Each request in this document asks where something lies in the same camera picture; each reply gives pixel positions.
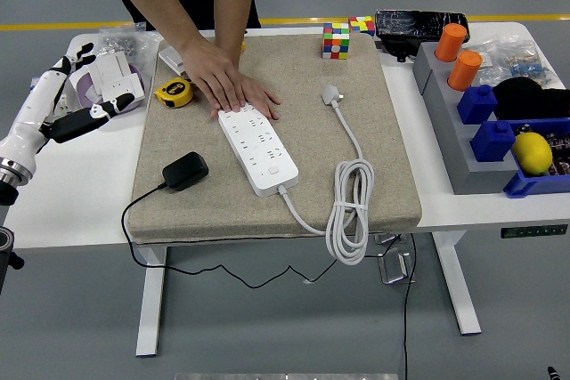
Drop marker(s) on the black power adapter plug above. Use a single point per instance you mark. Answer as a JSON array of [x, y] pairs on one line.
[[184, 171]]

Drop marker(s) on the orange cylinder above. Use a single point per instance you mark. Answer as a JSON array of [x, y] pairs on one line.
[[464, 70], [450, 42]]

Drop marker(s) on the clear bag of parts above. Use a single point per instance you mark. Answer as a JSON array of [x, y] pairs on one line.
[[512, 59]]

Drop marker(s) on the grey-brown table mat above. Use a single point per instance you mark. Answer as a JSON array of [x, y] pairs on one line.
[[303, 139]]

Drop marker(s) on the large colourful puzzle cube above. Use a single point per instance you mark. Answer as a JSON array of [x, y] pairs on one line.
[[336, 42]]

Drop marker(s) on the clear bag of screws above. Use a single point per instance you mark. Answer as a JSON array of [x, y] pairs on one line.
[[118, 44]]

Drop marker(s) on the white table leg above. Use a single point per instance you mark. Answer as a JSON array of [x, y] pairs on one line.
[[151, 309], [458, 291]]

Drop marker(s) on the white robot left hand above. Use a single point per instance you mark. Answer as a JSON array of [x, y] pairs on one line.
[[31, 104]]

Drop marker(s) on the yellow lemon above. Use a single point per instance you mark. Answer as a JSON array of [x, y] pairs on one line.
[[532, 153]]

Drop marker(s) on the small yellow object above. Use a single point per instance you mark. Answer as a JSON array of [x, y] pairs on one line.
[[243, 47]]

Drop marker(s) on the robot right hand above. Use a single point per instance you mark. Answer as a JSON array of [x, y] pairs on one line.
[[553, 374]]

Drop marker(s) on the purple bowl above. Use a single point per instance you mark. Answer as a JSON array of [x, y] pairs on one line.
[[81, 94]]

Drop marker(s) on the table height control panel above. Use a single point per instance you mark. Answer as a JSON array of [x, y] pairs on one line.
[[534, 231]]

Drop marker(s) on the grey stepped peg base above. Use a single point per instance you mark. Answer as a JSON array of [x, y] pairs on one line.
[[445, 122]]

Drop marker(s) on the white wall socket panel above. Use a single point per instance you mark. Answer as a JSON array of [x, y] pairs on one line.
[[124, 86]]

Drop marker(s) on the blue peg block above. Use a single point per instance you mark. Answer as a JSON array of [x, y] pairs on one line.
[[492, 142], [476, 104]]

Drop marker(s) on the clear acrylic stand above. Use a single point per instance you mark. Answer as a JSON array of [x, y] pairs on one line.
[[385, 239], [394, 264]]

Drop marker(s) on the blue plastic bin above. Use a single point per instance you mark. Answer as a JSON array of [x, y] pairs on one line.
[[525, 184]]

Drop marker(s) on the black film-wrapped box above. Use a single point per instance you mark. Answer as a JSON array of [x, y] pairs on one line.
[[401, 24]]

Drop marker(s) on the person's right hand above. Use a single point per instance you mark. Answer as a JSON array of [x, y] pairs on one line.
[[209, 73]]

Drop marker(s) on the yellow tape measure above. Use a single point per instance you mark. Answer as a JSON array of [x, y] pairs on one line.
[[173, 91]]

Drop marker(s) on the small colourful puzzle cube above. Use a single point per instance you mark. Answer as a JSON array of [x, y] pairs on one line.
[[363, 24]]

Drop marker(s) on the person's left hand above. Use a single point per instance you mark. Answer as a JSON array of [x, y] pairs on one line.
[[260, 97]]

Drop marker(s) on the white switch panel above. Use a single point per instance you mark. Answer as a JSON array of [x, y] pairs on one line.
[[111, 69]]

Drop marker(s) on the white power strip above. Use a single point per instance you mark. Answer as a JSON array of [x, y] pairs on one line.
[[267, 166]]

